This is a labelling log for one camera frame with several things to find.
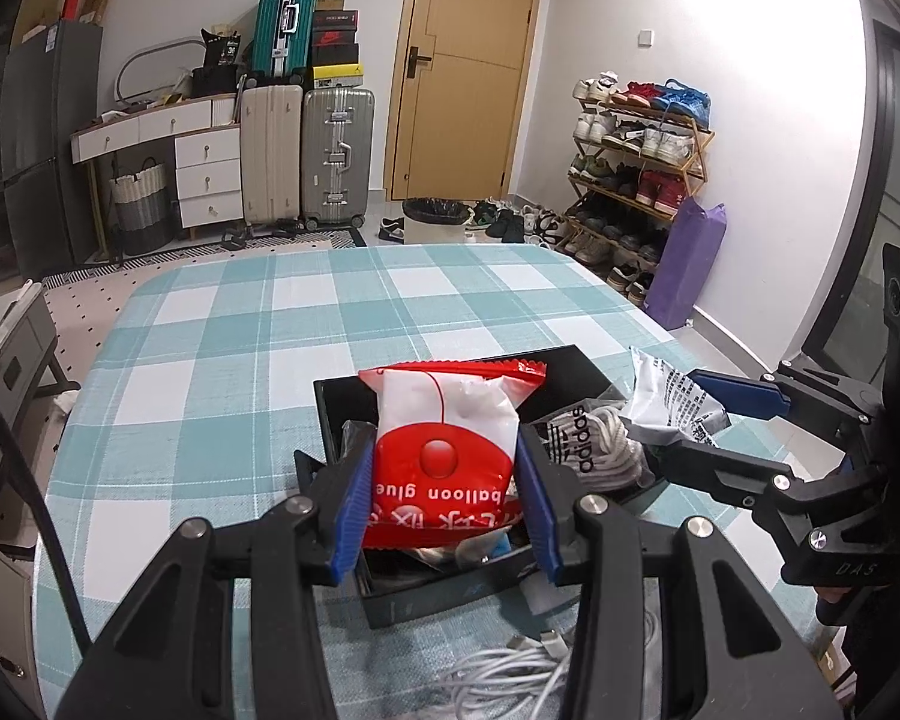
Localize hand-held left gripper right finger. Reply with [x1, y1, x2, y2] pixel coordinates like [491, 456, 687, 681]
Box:
[514, 431, 845, 720]

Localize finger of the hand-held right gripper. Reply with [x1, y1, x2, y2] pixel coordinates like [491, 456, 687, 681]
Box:
[686, 361, 882, 428]
[645, 439, 822, 533]

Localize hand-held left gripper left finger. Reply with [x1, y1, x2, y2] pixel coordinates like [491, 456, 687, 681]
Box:
[56, 435, 380, 720]

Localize white plush toy blue hat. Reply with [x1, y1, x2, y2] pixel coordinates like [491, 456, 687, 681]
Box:
[412, 532, 530, 571]

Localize silver printed packet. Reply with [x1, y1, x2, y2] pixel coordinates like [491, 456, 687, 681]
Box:
[621, 346, 730, 451]

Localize bag of white shoelaces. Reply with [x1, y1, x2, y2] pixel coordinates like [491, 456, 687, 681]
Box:
[529, 401, 665, 500]

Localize black cardboard box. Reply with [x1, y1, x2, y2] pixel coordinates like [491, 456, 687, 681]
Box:
[313, 345, 672, 629]

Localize red white glue packet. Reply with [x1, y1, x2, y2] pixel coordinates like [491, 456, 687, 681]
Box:
[358, 360, 548, 550]

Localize white cable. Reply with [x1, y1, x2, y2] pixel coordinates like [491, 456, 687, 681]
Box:
[431, 607, 661, 720]

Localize person's right forearm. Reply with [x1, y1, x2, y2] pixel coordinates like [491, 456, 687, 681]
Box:
[817, 592, 900, 720]

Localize purple bag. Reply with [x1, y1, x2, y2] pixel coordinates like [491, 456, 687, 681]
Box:
[643, 196, 728, 331]

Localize wooden shoe rack with shoes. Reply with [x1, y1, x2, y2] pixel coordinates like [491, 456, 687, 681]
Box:
[568, 71, 713, 305]

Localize black white patterned rug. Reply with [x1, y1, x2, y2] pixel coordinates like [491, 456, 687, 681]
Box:
[41, 225, 368, 290]

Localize scattered loose shoes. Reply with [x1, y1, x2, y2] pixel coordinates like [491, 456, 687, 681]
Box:
[379, 199, 571, 250]

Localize silver suitcase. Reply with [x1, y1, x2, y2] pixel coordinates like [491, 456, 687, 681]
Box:
[300, 88, 376, 232]

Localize white desk with drawers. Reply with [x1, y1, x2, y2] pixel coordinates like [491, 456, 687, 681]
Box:
[71, 94, 245, 245]

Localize cream suitcase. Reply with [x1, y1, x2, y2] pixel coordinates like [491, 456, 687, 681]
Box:
[240, 85, 305, 226]

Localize grey low cabinet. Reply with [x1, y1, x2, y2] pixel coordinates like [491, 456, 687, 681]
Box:
[0, 281, 68, 451]

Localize woven laundry basket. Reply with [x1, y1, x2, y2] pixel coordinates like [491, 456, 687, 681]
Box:
[107, 156, 175, 254]

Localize wooden door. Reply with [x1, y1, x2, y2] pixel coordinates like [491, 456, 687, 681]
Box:
[385, 0, 547, 202]

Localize black shopping bag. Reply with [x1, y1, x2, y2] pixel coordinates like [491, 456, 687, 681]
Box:
[191, 26, 245, 98]

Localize grey refrigerator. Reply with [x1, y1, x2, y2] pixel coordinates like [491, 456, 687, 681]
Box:
[0, 19, 104, 278]

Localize oval mirror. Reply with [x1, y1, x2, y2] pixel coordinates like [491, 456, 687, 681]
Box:
[115, 36, 211, 102]

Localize teal suitcase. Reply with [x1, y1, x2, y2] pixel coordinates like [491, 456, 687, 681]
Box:
[253, 0, 320, 87]

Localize black cable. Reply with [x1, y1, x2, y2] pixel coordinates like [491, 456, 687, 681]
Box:
[0, 373, 92, 657]

